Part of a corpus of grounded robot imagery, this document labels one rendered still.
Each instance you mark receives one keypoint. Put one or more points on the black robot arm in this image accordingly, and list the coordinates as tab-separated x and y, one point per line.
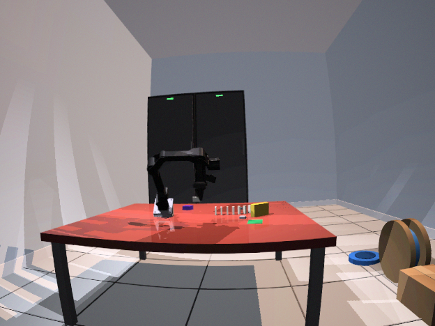
198	156

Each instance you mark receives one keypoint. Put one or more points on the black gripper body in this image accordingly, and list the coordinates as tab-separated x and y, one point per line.
199	180

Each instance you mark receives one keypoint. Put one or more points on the yellow rectangular block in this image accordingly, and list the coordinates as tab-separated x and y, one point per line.
259	209

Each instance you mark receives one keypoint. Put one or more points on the green flat rectangular block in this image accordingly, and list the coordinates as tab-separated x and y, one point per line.
257	221

